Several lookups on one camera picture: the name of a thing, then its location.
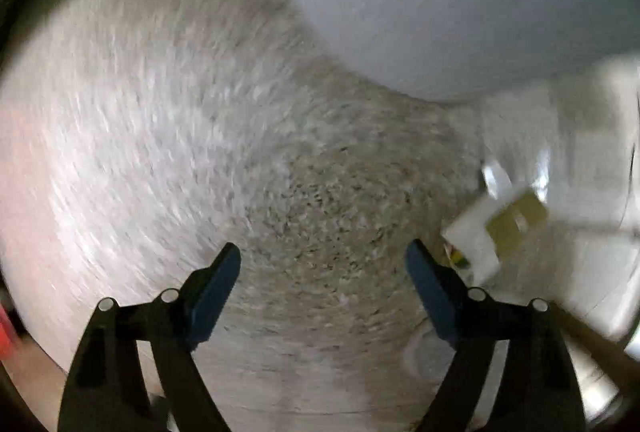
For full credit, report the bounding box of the white red cardboard box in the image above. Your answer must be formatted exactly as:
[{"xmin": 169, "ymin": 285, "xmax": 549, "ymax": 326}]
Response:
[{"xmin": 442, "ymin": 186, "xmax": 550, "ymax": 287}]

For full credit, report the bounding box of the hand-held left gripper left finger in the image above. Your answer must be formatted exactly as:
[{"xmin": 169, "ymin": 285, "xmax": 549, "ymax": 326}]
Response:
[{"xmin": 57, "ymin": 242, "xmax": 242, "ymax": 432}]

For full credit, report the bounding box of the red blurred object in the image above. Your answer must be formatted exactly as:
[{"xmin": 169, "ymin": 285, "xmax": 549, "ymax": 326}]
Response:
[{"xmin": 0, "ymin": 305, "xmax": 18, "ymax": 358}]

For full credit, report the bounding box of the large translucent plastic bag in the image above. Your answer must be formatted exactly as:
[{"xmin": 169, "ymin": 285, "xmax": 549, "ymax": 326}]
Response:
[{"xmin": 477, "ymin": 55, "xmax": 640, "ymax": 348}]

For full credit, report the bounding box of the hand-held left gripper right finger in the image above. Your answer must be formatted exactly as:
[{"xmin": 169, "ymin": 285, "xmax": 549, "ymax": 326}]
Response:
[{"xmin": 404, "ymin": 239, "xmax": 587, "ymax": 432}]

